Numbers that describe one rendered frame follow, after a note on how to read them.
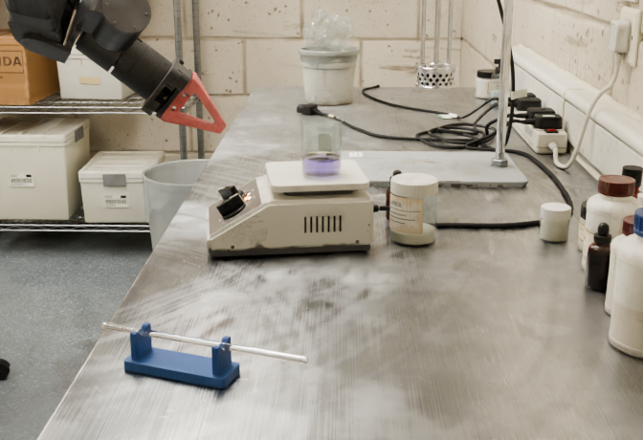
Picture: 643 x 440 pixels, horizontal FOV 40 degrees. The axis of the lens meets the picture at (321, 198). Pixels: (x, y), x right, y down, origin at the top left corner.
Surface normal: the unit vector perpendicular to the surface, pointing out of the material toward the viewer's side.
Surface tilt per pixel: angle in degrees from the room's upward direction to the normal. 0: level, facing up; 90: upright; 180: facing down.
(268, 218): 90
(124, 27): 63
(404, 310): 0
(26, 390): 0
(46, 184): 93
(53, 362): 0
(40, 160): 93
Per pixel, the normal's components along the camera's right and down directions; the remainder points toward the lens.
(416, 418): 0.00, -0.96
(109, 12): 0.46, -0.22
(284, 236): 0.13, 0.28
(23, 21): -0.22, 0.92
